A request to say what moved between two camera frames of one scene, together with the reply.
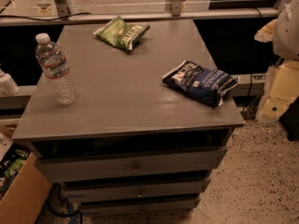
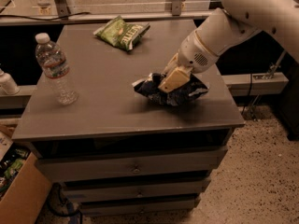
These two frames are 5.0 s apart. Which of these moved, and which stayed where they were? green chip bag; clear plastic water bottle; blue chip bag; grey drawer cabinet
Moved: blue chip bag
Stayed: clear plastic water bottle; green chip bag; grey drawer cabinet
